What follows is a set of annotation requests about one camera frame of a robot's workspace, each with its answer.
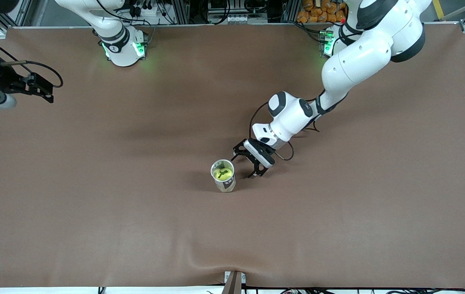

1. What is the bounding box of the white terminal block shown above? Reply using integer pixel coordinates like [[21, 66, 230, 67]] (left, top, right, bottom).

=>
[[225, 13, 254, 24]]

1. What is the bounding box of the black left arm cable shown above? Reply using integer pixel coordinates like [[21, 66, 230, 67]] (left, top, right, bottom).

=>
[[250, 98, 323, 162]]

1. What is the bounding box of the yellow Wilson tennis ball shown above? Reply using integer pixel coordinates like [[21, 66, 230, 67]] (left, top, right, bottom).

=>
[[213, 166, 234, 181]]

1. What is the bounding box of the brown table mat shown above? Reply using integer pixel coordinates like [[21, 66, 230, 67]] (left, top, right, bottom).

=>
[[0, 24, 465, 288]]

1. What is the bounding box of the white power strip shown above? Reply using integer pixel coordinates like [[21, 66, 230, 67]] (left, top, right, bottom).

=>
[[128, 0, 163, 18]]

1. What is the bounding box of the aluminium frame post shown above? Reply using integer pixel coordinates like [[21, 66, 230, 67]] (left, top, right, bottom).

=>
[[170, 0, 190, 25], [280, 0, 300, 23], [14, 0, 34, 27]]

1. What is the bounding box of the metal camera stand bracket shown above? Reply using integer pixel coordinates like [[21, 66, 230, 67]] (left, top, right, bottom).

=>
[[224, 270, 246, 294]]

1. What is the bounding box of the clear Wilson tennis ball can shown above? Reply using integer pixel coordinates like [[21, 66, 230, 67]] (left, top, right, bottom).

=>
[[210, 159, 236, 193]]

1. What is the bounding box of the orange objects pile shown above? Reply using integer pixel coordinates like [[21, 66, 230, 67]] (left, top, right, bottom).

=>
[[297, 0, 349, 24]]

